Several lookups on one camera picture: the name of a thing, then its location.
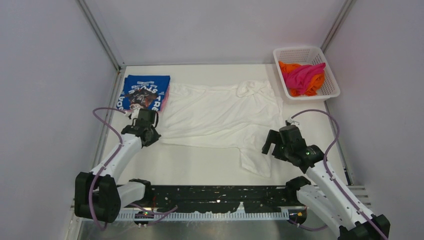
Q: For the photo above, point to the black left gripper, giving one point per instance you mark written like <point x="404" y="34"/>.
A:
<point x="154" y="139"/>

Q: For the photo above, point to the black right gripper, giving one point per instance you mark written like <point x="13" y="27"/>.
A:
<point x="275" y="137"/>

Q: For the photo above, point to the white printed t-shirt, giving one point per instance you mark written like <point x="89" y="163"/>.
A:
<point x="230" y="116"/>

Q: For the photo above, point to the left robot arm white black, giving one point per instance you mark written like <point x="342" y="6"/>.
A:
<point x="97" y="196"/>

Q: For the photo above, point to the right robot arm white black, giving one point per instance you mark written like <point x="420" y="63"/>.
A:
<point x="321" y="190"/>

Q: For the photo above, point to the folded blue printed t-shirt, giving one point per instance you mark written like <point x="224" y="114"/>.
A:
<point x="143" y="91"/>

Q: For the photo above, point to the orange t-shirt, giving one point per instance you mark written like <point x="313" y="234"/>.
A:
<point x="316" y="84"/>

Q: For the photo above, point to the magenta t-shirt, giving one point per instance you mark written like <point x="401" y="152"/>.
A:
<point x="301" y="78"/>

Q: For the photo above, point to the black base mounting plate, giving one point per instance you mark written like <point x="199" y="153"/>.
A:
<point x="218" y="198"/>

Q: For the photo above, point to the white plastic basket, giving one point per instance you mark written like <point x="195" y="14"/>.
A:
<point x="305" y="74"/>

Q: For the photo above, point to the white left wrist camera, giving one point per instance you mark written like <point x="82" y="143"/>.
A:
<point x="134" y="114"/>

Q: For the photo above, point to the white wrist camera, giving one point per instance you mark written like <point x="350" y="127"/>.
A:
<point x="134" y="114"/>
<point x="290" y="122"/>

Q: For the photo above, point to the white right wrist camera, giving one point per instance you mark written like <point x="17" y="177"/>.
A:
<point x="290" y="122"/>

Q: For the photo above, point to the white slotted cable duct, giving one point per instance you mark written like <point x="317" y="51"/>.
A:
<point x="239" y="215"/>

